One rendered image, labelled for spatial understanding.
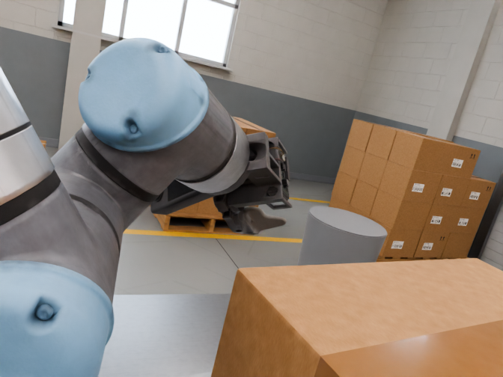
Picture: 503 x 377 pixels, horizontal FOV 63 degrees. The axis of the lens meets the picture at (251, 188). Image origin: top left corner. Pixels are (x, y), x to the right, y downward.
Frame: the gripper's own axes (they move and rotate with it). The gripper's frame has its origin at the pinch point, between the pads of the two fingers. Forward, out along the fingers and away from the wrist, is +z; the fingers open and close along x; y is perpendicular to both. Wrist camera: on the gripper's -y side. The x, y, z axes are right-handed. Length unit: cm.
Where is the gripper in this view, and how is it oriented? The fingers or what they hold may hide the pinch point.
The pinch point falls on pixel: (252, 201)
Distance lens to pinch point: 58.9
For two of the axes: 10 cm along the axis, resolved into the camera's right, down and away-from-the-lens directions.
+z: 2.9, 2.3, 9.3
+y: 9.6, -1.3, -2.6
